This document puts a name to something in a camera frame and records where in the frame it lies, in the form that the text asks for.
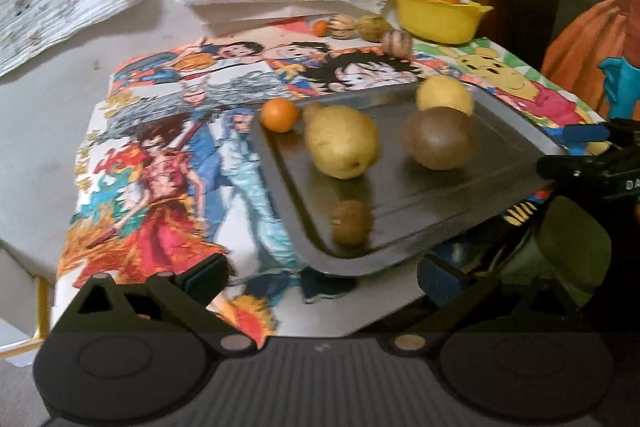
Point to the orange cloth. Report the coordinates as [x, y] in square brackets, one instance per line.
[590, 32]

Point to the cartoon print tablecloth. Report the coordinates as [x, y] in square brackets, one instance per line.
[160, 187]

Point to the metal baking tray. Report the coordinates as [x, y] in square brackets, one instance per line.
[425, 202]

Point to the olive green cloth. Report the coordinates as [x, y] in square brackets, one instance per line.
[572, 247]

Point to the white box with yellow tape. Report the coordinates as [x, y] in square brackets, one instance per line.
[22, 297]

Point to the pale striped pepino melon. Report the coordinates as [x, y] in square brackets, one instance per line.
[343, 26]

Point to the cartoon boys drawing paper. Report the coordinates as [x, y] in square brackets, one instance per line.
[350, 69]

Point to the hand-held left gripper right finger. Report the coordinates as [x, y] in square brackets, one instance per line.
[442, 282]

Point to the dark striped pepino melon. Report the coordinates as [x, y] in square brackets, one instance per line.
[397, 43]

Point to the small orange kumquat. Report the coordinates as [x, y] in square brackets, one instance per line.
[280, 115]
[320, 27]

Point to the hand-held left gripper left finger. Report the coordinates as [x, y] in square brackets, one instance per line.
[207, 279]

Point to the small brown longan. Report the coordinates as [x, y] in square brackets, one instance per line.
[351, 223]

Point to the yellow round citrus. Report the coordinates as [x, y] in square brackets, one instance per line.
[446, 94]

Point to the teal cloth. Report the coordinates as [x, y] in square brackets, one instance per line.
[619, 89]

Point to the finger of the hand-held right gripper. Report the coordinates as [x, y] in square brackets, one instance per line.
[570, 172]
[585, 136]

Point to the yellow plastic bowl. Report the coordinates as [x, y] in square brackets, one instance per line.
[437, 19]

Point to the bear drawing paper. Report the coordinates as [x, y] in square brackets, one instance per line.
[505, 72]

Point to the grey winged figure drawing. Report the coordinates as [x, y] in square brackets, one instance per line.
[200, 99]

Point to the yellow-green pear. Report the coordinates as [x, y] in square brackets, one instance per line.
[342, 142]

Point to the brown kiwi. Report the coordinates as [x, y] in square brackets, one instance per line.
[440, 139]

